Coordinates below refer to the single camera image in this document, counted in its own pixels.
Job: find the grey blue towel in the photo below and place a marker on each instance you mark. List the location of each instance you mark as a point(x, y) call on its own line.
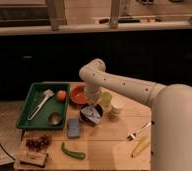
point(93, 113)

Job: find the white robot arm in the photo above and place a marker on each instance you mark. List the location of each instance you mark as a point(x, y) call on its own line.
point(171, 108)

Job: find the orange bowl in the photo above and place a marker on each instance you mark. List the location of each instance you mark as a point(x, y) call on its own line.
point(77, 95)

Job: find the purple bowl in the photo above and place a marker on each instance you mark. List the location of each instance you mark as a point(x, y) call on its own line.
point(82, 117)

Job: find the light green cup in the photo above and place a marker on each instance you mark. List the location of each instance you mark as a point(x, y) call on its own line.
point(105, 100)

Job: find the white stacked cups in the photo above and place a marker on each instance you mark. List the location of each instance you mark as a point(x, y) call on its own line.
point(116, 107)

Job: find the orange fruit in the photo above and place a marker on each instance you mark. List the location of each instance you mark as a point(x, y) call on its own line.
point(61, 95)

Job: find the blue sponge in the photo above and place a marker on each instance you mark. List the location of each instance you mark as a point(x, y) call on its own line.
point(73, 126)

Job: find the white dish brush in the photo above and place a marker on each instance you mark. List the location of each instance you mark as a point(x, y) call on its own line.
point(47, 95)

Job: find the small metal cup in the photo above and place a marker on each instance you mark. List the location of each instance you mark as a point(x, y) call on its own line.
point(55, 118)

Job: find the green chili pepper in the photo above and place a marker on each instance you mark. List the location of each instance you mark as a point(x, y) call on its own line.
point(73, 154)

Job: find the bunch of dark grapes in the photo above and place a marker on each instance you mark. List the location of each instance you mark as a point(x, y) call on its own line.
point(38, 144)

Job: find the small wooden block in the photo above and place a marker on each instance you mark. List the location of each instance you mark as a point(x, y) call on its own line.
point(33, 158)

